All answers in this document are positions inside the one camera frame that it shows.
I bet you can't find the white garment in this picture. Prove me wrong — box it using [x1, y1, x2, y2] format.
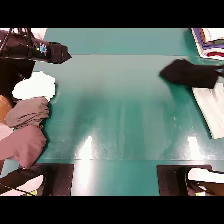
[11, 70, 57, 102]

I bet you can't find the stack of folded clothes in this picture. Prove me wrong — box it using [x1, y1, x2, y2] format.
[190, 28, 224, 61]

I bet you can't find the grey-brown garment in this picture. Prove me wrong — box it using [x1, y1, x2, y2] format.
[5, 96, 51, 130]

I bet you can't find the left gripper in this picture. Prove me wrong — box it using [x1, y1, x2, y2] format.
[48, 41, 73, 65]

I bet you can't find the pink garment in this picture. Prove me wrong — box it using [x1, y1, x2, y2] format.
[0, 124, 48, 169]

